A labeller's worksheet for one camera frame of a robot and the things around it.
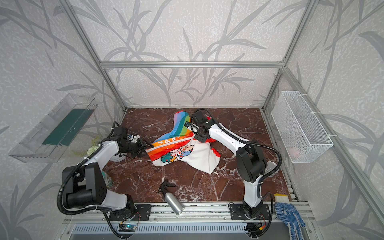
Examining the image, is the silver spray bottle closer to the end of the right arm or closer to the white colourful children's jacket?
the white colourful children's jacket

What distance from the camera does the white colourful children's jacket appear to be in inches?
35.4

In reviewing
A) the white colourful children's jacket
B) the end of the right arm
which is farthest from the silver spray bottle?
the end of the right arm

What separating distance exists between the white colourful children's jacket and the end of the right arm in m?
0.09

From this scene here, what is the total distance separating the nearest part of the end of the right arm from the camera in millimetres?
655

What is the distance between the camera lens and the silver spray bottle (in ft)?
2.42

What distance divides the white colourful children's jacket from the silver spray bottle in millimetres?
135

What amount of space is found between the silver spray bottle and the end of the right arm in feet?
1.02
